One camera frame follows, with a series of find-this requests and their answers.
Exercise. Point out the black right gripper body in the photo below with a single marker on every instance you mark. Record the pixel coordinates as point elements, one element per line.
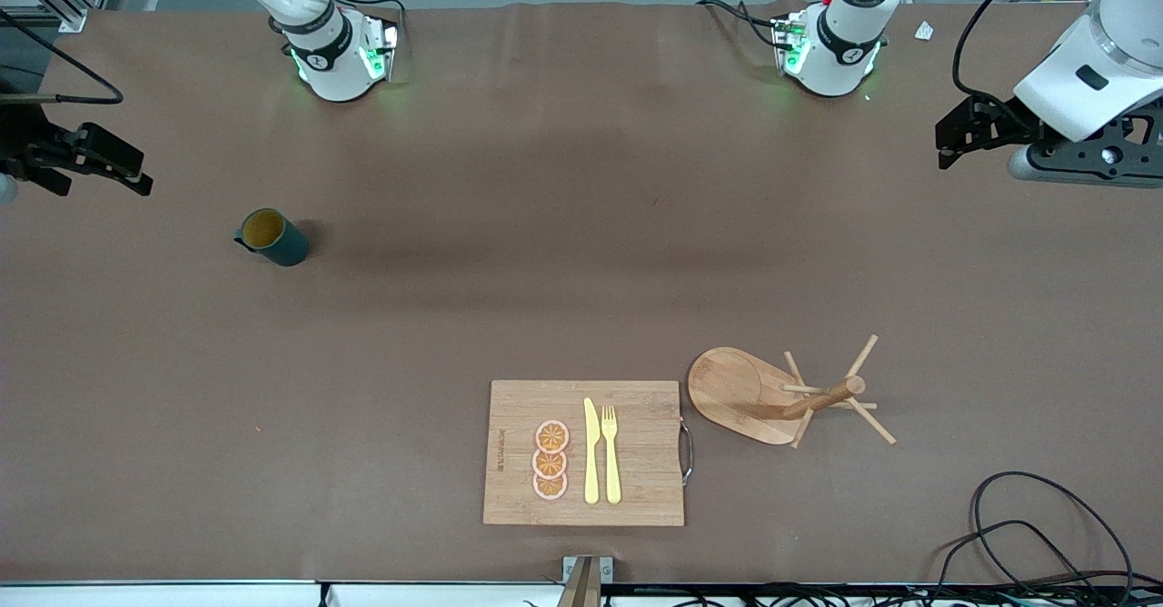
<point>25,139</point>

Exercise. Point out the dark green cup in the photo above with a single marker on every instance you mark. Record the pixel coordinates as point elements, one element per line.
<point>289,248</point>

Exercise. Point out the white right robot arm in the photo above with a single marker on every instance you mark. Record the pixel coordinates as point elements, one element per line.
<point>332,71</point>

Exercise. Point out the wooden cup rack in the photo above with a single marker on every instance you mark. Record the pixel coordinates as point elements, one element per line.
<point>736,393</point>

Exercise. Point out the small white paper scrap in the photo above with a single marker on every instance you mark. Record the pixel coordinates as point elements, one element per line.
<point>924,31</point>

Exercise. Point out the brown table cover mat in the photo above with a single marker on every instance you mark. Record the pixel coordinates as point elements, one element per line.
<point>545,271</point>

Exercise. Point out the bamboo cutting board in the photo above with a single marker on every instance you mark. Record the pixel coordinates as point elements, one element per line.
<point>636,462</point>

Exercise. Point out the yellow plastic fork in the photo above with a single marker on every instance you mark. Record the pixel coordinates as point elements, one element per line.
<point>612,471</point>

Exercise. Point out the yellow plastic knife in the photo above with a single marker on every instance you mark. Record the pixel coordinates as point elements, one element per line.
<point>591,462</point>

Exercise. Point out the orange slice toy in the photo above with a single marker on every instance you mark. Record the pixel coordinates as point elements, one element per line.
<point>551,436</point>
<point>550,487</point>
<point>549,464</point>

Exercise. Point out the metal bracket with wooden post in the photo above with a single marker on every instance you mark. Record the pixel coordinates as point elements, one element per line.
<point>586,580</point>

